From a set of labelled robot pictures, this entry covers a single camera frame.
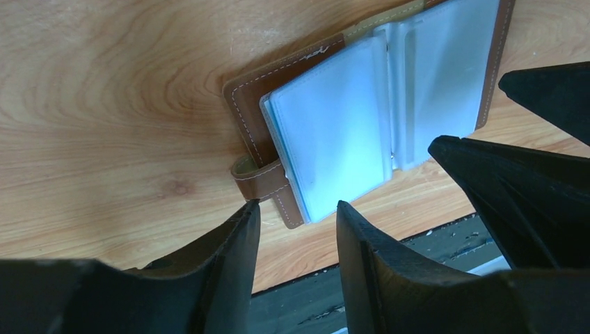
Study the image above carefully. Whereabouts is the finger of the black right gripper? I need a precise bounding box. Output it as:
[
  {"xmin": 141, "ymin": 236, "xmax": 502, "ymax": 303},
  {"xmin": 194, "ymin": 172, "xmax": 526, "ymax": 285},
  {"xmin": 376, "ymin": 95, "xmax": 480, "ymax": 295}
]
[
  {"xmin": 428, "ymin": 136, "xmax": 589, "ymax": 269},
  {"xmin": 498, "ymin": 61, "xmax": 589, "ymax": 145}
]

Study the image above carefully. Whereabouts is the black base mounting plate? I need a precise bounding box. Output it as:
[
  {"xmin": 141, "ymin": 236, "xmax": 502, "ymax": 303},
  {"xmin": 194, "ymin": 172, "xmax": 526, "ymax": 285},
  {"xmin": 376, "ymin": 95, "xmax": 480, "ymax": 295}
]
[{"xmin": 247, "ymin": 214, "xmax": 511, "ymax": 333}]

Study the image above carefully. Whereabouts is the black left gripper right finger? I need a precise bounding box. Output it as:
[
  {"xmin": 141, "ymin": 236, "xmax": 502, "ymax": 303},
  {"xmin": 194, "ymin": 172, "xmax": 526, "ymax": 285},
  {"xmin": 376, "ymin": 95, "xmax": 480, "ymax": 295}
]
[{"xmin": 336, "ymin": 201, "xmax": 589, "ymax": 333}]

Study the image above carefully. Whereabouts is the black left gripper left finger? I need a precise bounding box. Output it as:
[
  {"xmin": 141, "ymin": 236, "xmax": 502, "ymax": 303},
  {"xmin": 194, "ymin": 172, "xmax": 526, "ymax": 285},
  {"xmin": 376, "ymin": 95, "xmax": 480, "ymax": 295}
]
[{"xmin": 1, "ymin": 200, "xmax": 260, "ymax": 333}]

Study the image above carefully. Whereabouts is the brown leather card holder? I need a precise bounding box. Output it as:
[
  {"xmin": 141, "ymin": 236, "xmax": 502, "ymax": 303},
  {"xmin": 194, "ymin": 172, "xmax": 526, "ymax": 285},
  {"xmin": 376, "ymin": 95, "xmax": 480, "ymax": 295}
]
[{"xmin": 223, "ymin": 0, "xmax": 514, "ymax": 229}]

